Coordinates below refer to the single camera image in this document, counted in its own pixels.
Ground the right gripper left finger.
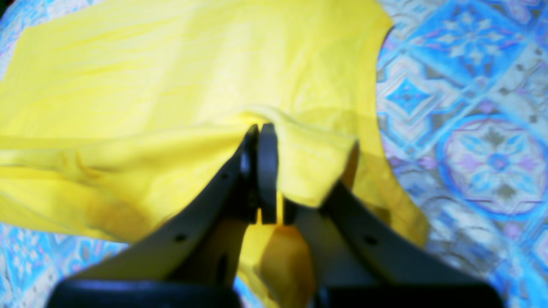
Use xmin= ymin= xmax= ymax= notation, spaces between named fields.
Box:
xmin=71 ymin=125 xmax=259 ymax=288

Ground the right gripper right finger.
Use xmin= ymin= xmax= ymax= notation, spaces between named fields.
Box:
xmin=258 ymin=123 xmax=482 ymax=288

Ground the yellow T-shirt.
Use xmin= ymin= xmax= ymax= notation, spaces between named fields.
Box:
xmin=0 ymin=0 xmax=431 ymax=308

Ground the patterned blue tablecloth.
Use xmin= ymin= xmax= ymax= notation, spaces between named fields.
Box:
xmin=0 ymin=0 xmax=548 ymax=308

